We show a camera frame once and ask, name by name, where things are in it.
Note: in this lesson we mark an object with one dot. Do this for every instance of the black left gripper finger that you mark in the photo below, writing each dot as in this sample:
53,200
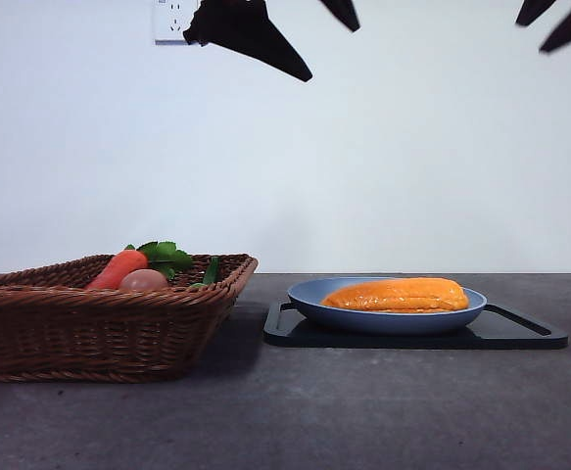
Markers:
344,12
246,27

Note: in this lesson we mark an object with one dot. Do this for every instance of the yellow corn cob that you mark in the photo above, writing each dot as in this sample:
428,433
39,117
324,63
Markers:
402,296

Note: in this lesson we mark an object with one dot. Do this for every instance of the blue round plate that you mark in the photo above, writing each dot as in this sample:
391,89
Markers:
388,323

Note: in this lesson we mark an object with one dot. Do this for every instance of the brown wicker basket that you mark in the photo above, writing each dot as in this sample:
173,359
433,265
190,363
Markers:
94,333

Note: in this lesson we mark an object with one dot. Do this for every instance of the green chili pepper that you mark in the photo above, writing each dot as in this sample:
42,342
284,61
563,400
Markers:
211,271

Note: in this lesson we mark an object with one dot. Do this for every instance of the orange carrot with green leaves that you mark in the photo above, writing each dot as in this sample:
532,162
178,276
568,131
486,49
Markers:
121,267

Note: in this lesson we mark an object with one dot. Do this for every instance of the pale pink egg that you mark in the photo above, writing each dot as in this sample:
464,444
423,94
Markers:
143,281

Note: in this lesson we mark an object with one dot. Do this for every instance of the black rectangular tray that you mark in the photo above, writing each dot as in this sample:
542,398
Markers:
363,340

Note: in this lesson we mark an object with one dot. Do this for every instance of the white wall socket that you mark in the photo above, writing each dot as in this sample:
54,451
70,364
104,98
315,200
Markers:
167,24

